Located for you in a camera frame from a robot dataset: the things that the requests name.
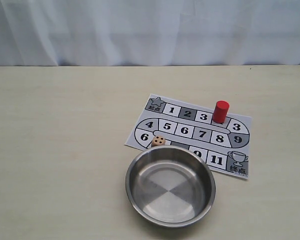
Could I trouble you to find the stainless steel bowl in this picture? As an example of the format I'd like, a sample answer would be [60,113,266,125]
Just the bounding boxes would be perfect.
[125,145,216,229]

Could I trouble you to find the paper game board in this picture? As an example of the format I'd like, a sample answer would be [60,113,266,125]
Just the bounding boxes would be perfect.
[125,94,252,179]

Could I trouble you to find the red cylinder game piece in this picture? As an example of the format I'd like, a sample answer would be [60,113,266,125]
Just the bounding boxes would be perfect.
[212,100,230,124]

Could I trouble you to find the white curtain backdrop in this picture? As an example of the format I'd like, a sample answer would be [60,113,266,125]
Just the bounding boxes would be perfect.
[0,0,300,66]

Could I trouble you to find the wooden die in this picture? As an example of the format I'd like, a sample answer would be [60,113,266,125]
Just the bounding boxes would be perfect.
[150,135,166,147]

